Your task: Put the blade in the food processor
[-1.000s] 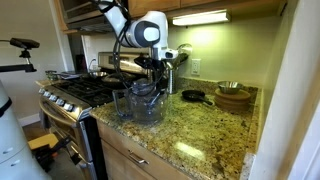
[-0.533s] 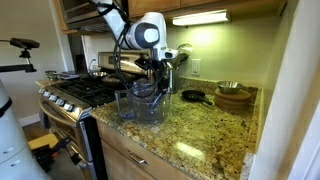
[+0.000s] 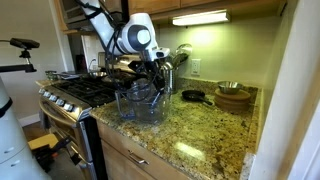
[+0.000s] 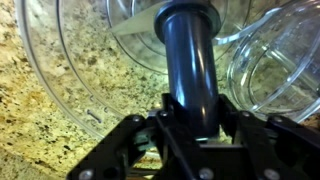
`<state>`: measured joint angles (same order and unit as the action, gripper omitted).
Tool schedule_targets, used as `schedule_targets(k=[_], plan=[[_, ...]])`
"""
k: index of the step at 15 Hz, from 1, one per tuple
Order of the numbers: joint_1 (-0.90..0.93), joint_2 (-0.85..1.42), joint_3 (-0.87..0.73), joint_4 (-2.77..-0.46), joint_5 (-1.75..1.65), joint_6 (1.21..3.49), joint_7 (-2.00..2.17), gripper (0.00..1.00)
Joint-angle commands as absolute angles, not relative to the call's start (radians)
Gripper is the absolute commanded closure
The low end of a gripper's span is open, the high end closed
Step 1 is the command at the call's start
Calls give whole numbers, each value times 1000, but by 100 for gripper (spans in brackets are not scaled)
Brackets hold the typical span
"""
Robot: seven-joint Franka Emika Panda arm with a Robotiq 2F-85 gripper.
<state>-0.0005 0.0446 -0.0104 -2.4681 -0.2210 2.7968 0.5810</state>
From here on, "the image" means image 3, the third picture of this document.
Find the steel ladle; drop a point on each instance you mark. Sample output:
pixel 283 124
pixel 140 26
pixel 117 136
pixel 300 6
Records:
pixel 186 49

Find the narrow perforated steel utensil holder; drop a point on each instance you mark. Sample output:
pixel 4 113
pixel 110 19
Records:
pixel 170 81

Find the small steel bowl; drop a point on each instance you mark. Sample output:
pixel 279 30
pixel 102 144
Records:
pixel 230 87

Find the dark coffee maker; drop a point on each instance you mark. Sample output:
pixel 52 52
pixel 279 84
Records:
pixel 81 63

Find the black camera on stand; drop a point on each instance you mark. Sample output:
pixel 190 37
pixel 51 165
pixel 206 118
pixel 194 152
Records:
pixel 23 43

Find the stove control knob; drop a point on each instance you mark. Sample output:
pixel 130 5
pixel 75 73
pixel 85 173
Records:
pixel 68 107
pixel 47 94
pixel 53 98
pixel 60 102
pixel 41 90

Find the black floor tool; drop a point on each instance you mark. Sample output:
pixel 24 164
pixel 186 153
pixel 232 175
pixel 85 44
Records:
pixel 50 153

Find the clear food processor bowl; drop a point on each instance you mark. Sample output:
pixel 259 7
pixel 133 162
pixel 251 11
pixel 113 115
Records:
pixel 140 110

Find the white wall outlet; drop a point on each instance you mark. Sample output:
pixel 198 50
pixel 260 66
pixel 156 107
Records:
pixel 195 66

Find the under-cabinet light strip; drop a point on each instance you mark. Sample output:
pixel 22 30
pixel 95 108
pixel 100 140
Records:
pixel 200 17

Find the yellow block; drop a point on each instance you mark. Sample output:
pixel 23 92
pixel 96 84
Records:
pixel 41 141

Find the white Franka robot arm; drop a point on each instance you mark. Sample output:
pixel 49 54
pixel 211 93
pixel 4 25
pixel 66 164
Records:
pixel 140 35

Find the range hood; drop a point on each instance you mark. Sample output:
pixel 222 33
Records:
pixel 71 16

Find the black slotted utensil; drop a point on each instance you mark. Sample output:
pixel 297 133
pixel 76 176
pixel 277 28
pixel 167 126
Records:
pixel 180 60

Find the steel frying pan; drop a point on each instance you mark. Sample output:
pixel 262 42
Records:
pixel 96 74

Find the wooden upper cabinet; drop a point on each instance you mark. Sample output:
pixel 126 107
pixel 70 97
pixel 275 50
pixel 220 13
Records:
pixel 200 3

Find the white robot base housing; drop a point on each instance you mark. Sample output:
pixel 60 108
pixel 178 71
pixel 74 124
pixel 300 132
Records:
pixel 13 140

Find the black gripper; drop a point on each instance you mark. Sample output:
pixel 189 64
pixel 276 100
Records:
pixel 151 68

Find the steel blade with dark hub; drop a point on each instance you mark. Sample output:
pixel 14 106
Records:
pixel 155 101

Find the stainless steel gas stove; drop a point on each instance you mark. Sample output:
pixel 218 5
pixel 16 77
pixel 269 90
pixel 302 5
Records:
pixel 76 90

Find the small black skillet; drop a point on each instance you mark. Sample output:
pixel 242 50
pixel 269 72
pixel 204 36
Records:
pixel 193 95

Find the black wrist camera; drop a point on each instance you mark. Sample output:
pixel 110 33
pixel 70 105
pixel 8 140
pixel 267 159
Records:
pixel 136 65

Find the base cabinet with drawers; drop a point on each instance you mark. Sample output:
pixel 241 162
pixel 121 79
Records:
pixel 116 156

